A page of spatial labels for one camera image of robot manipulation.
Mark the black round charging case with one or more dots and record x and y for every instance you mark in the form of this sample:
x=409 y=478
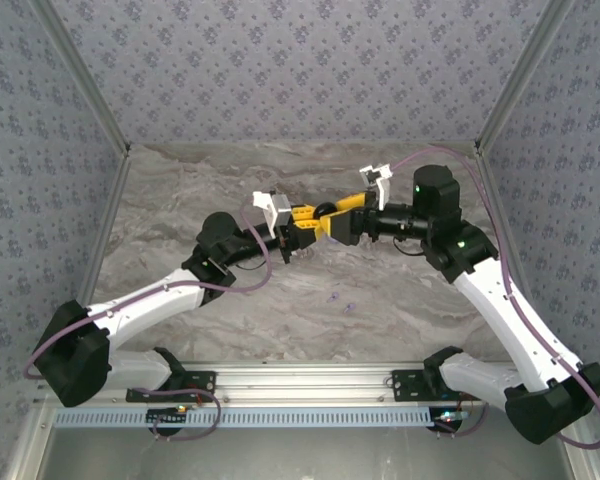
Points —
x=326 y=209

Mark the purple earbud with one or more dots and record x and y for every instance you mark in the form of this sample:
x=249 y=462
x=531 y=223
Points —
x=333 y=298
x=350 y=307

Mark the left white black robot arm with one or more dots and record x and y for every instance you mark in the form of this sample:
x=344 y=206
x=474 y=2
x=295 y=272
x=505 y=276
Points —
x=140 y=310

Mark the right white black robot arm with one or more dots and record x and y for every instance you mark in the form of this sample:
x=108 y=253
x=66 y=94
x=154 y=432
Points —
x=510 y=320

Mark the aluminium mounting beam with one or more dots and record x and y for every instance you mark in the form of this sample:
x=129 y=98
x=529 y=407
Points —
x=305 y=385

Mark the small black circuit board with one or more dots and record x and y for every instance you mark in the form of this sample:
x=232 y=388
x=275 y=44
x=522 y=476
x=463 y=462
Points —
x=167 y=415
x=450 y=416

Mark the grey metal bottom panel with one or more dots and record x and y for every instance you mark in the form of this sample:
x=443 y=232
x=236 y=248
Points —
x=305 y=455

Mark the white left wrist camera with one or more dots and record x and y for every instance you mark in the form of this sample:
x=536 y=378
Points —
x=280 y=209

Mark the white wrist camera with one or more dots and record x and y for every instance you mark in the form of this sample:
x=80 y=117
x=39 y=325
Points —
x=384 y=190
x=280 y=209

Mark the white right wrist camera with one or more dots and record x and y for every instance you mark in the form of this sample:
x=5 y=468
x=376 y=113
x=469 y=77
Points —
x=384 y=190

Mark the aluminium table side rail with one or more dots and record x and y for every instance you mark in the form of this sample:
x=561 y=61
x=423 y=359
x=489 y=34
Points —
x=498 y=200
x=111 y=200

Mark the aluminium frame post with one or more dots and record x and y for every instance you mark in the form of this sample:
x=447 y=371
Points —
x=82 y=75
x=522 y=75

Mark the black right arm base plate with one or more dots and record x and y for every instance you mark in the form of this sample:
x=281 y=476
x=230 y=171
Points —
x=405 y=392

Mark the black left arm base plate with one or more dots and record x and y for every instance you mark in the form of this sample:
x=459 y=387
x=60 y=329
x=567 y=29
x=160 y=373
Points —
x=137 y=396

